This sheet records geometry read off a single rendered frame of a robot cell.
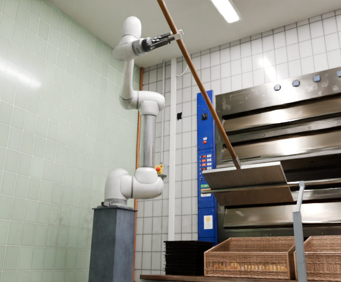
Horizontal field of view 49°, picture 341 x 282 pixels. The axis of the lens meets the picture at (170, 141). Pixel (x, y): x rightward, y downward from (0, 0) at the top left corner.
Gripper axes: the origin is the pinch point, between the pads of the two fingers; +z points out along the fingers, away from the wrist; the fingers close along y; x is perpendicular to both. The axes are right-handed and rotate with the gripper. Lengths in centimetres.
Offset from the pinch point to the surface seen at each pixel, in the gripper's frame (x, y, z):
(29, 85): -3, -4, -123
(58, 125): -39, -2, -123
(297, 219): -110, 38, 39
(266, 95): -104, -86, 9
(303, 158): -125, -28, 36
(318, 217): -156, 0, 40
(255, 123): -115, -65, -2
